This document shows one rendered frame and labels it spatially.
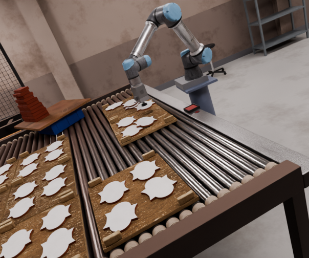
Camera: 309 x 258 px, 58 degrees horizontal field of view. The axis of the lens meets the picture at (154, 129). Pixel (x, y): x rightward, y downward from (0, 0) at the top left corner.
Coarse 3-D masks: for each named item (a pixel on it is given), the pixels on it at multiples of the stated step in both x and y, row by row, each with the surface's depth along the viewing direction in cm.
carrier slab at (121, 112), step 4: (132, 96) 230; (124, 100) 227; (148, 100) 205; (116, 108) 216; (120, 108) 212; (104, 112) 217; (108, 112) 213; (112, 112) 210; (116, 112) 206; (120, 112) 203; (124, 112) 200; (128, 112) 196; (132, 112) 194; (108, 116) 204; (112, 116) 201; (120, 116) 195; (124, 116) 192; (108, 120) 196
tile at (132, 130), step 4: (128, 128) 166; (132, 128) 164; (136, 128) 162; (140, 128) 160; (124, 132) 163; (128, 132) 161; (132, 132) 159; (136, 132) 157; (124, 136) 158; (132, 136) 156
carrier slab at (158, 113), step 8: (136, 112) 191; (144, 112) 185; (152, 112) 180; (160, 112) 175; (160, 120) 163; (176, 120) 158; (112, 128) 179; (120, 128) 173; (144, 128) 160; (152, 128) 156; (160, 128) 156; (120, 136) 162; (136, 136) 154; (120, 144) 152
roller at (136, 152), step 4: (96, 104) 258; (100, 104) 249; (100, 108) 240; (128, 144) 153; (132, 144) 151; (128, 148) 152; (132, 148) 147; (136, 148) 145; (132, 152) 145; (136, 152) 141; (140, 152) 141; (136, 156) 138; (140, 156) 135; (140, 160) 132; (184, 208) 92; (180, 212) 92; (184, 212) 90; (188, 212) 90; (180, 216) 90; (184, 216) 89; (180, 220) 90
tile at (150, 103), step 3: (147, 102) 184; (150, 102) 181; (153, 102) 179; (138, 105) 185; (141, 105) 182; (147, 105) 178; (150, 105) 176; (135, 108) 183; (138, 108) 180; (141, 108) 178; (144, 108) 176; (147, 108) 175; (138, 111) 177
